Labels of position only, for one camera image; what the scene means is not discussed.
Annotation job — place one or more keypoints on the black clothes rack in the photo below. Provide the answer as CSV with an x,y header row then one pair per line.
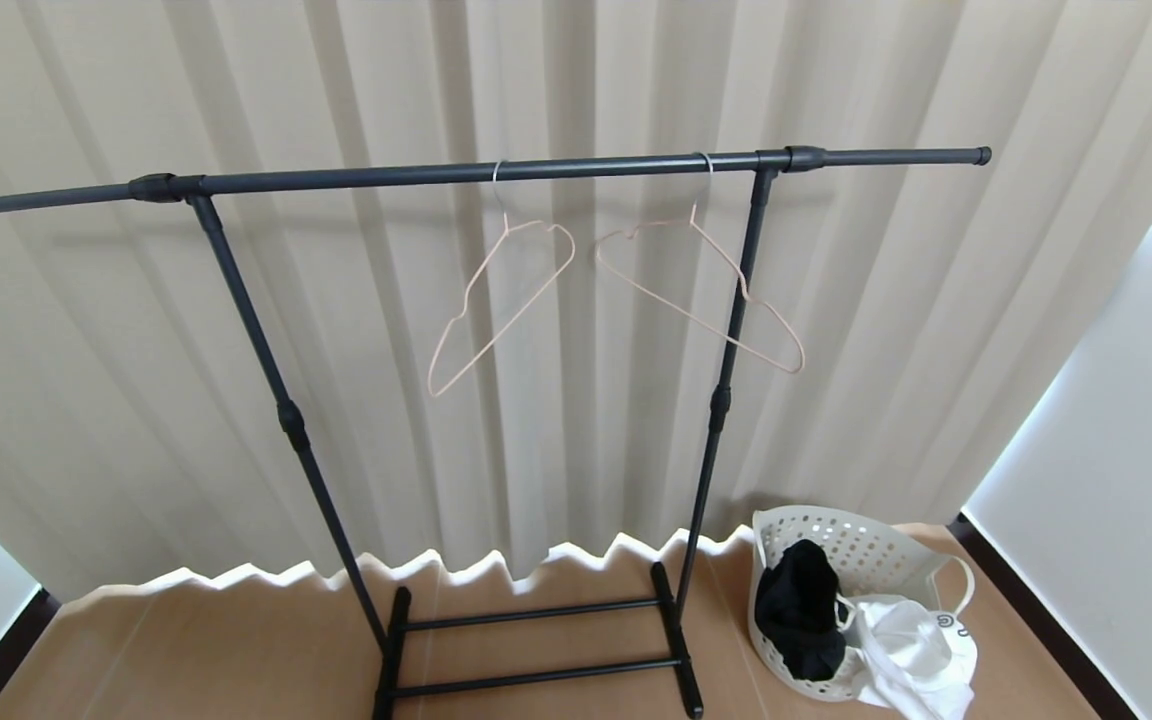
x,y
576,168

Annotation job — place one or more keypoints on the white printed t-shirt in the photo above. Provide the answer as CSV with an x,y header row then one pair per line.
x,y
906,650

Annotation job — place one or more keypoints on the pink clothes hanger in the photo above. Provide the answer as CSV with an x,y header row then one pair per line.
x,y
503,215
693,215

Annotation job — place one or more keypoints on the white laundry basket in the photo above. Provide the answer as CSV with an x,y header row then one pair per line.
x,y
866,550

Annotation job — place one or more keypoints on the beige curtain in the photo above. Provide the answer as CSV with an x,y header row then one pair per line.
x,y
336,80

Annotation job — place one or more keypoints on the black shorts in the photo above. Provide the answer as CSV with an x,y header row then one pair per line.
x,y
801,610

